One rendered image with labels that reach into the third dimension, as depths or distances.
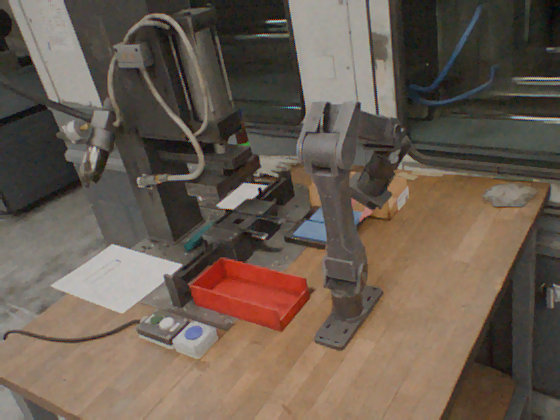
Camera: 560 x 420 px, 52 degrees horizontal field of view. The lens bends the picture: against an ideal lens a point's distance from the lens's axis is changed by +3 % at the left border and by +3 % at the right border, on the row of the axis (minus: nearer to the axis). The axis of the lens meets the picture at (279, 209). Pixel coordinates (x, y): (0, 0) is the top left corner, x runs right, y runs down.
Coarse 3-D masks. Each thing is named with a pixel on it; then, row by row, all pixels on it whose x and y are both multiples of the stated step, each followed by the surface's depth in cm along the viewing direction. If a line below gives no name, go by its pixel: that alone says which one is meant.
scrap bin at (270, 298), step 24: (216, 264) 135; (240, 264) 133; (192, 288) 129; (216, 288) 135; (240, 288) 134; (264, 288) 132; (288, 288) 128; (240, 312) 123; (264, 312) 118; (288, 312) 119
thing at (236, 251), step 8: (256, 224) 146; (264, 224) 149; (264, 232) 151; (272, 232) 153; (208, 240) 143; (240, 240) 141; (248, 240) 144; (224, 248) 141; (232, 248) 140; (240, 248) 142; (248, 248) 144; (224, 256) 143; (232, 256) 141; (240, 256) 142; (248, 256) 145
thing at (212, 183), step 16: (176, 144) 152; (208, 144) 145; (224, 144) 136; (160, 160) 148; (176, 160) 144; (192, 160) 140; (208, 160) 137; (224, 160) 134; (240, 160) 135; (256, 160) 142; (208, 176) 136; (224, 176) 135; (240, 176) 138; (192, 192) 136; (208, 192) 133; (224, 192) 133
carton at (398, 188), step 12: (396, 180) 156; (312, 192) 160; (396, 192) 158; (408, 192) 157; (312, 204) 162; (360, 204) 152; (384, 204) 147; (396, 204) 151; (372, 216) 152; (384, 216) 149
